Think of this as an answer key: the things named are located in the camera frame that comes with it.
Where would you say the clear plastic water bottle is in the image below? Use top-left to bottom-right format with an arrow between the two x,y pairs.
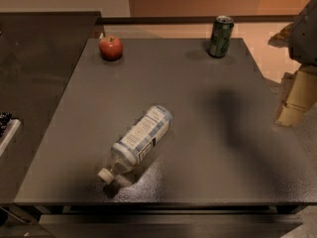
98,105 -> 173,184

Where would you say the white tray with black items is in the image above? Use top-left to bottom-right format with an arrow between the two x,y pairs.
0,112 -> 21,157

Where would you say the green soda can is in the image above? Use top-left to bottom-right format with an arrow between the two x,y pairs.
208,15 -> 234,58

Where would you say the red apple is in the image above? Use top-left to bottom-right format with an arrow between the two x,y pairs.
99,36 -> 123,60

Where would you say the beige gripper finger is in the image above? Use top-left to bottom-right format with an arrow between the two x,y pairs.
275,64 -> 317,127

